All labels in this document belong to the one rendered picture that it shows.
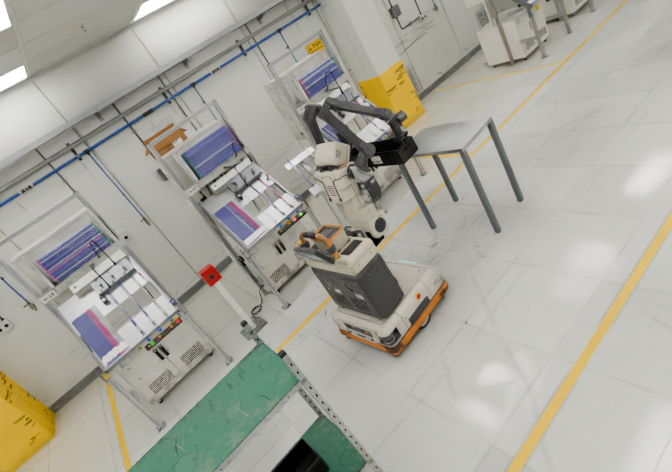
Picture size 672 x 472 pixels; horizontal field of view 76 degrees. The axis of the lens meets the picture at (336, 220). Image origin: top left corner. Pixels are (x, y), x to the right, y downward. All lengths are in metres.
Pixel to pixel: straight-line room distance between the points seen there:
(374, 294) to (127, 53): 4.19
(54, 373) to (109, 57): 3.61
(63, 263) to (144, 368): 1.13
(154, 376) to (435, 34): 6.75
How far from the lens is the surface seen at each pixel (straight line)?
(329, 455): 2.43
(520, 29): 7.24
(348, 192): 2.84
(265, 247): 4.38
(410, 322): 3.01
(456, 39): 8.70
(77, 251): 4.16
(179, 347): 4.35
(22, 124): 5.65
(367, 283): 2.74
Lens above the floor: 2.09
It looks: 24 degrees down
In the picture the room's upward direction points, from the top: 32 degrees counter-clockwise
